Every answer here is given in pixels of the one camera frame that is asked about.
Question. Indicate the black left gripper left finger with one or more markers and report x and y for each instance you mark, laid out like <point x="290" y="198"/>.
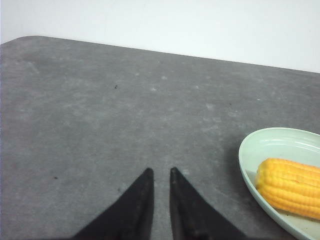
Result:
<point x="128" y="218"/>

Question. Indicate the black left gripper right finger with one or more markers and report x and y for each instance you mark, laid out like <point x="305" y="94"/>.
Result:
<point x="192" y="218"/>

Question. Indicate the yellow corn cob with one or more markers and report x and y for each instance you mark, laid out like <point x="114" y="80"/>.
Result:
<point x="290" y="186"/>

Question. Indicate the light green oval plate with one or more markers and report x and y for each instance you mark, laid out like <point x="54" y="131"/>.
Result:
<point x="285" y="143"/>

